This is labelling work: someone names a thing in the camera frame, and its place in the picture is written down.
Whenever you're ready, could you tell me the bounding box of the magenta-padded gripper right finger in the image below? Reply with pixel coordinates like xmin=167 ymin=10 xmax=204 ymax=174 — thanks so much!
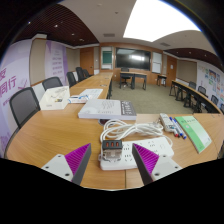
xmin=131 ymin=143 xmax=183 ymax=186

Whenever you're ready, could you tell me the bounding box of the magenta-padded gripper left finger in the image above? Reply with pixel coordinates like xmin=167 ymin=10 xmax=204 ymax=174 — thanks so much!
xmin=40 ymin=143 xmax=92 ymax=186

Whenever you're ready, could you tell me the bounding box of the black multi-port charger block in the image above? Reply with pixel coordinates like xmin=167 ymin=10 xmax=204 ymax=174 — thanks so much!
xmin=101 ymin=139 xmax=124 ymax=164

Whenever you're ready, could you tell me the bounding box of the white power strip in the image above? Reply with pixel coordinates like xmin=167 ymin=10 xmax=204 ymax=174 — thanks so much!
xmin=98 ymin=136 xmax=175 ymax=171

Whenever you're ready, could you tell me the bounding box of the blue-capped marker pen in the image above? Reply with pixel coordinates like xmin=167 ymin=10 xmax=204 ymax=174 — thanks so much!
xmin=173 ymin=117 xmax=188 ymax=140

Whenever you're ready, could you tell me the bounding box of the red-capped marker pen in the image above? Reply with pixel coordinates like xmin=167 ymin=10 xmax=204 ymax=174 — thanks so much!
xmin=169 ymin=116 xmax=180 ymax=139

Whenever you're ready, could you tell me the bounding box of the white remote control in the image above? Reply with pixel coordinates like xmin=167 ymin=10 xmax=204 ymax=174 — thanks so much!
xmin=158 ymin=112 xmax=176 ymax=133

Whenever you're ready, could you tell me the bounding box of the green booklet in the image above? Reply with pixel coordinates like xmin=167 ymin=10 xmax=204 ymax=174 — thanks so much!
xmin=174 ymin=115 xmax=213 ymax=155

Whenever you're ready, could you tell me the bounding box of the white cardboard box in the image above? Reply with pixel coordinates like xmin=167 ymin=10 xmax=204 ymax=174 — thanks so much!
xmin=38 ymin=85 xmax=71 ymax=111

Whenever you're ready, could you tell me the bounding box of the black mesh office chair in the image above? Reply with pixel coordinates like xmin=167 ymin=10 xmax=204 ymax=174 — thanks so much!
xmin=41 ymin=76 xmax=64 ymax=92
xmin=8 ymin=86 xmax=42 ymax=130

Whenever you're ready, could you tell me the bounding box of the small blue-white pack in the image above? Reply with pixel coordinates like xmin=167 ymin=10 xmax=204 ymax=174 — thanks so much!
xmin=67 ymin=94 xmax=90 ymax=105

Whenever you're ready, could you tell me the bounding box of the thick white book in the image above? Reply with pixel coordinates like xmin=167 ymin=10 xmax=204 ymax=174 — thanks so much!
xmin=77 ymin=98 xmax=138 ymax=121

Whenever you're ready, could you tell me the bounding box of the white paper sheet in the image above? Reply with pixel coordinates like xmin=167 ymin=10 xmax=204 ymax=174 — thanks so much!
xmin=78 ymin=88 xmax=104 ymax=100

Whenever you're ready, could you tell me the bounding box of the row of black chairs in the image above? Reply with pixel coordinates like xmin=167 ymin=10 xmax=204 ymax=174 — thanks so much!
xmin=188 ymin=80 xmax=224 ymax=114
xmin=65 ymin=66 xmax=92 ymax=88

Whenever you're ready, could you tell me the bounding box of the small side table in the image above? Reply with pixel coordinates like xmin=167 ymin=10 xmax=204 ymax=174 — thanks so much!
xmin=156 ymin=74 xmax=168 ymax=88

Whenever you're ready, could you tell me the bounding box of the small wooden desk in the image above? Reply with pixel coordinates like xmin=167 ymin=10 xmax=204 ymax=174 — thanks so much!
xmin=119 ymin=71 xmax=148 ymax=91

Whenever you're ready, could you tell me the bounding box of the wooden door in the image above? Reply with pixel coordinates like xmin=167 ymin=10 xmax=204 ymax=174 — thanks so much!
xmin=79 ymin=47 xmax=95 ymax=76
xmin=165 ymin=55 xmax=178 ymax=88

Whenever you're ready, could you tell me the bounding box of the black desk chair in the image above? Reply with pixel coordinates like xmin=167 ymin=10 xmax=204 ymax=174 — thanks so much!
xmin=119 ymin=67 xmax=133 ymax=88

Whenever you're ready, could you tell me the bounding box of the bright ceiling light panel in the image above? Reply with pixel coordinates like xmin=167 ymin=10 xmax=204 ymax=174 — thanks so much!
xmin=123 ymin=0 xmax=201 ymax=43

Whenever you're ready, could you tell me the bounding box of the coiled white power cable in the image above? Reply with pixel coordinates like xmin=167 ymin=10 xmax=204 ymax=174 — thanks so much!
xmin=99 ymin=119 xmax=174 ymax=148

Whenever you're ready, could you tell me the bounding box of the large purple wall banner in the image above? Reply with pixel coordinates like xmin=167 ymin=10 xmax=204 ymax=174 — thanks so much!
xmin=0 ymin=39 xmax=33 ymax=158

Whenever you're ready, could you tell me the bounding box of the group of colourful wall posters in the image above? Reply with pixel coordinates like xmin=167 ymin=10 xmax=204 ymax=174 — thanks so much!
xmin=198 ymin=64 xmax=224 ymax=101

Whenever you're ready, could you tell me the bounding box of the white wall whiteboard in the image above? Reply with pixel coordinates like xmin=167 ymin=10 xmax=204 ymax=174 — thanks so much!
xmin=151 ymin=51 xmax=163 ymax=74

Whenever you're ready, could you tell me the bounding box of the narrow purple wall banner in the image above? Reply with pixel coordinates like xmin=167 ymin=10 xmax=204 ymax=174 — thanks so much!
xmin=44 ymin=40 xmax=69 ymax=86

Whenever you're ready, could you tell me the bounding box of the large black wall screen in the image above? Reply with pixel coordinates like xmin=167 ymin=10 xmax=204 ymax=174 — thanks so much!
xmin=115 ymin=47 xmax=152 ymax=72

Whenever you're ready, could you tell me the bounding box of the green and white wall board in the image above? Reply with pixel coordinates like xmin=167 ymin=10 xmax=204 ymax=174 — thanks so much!
xmin=100 ymin=46 xmax=114 ymax=70

